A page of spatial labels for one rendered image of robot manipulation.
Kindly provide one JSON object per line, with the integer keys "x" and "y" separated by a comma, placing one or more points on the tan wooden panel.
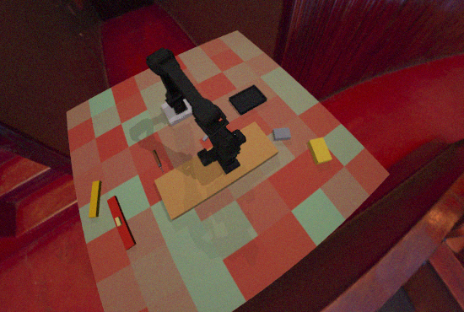
{"x": 191, "y": 184}

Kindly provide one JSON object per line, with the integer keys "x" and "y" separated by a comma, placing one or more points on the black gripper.
{"x": 207, "y": 157}

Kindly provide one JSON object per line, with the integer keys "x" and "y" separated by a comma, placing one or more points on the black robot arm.
{"x": 179, "y": 87}

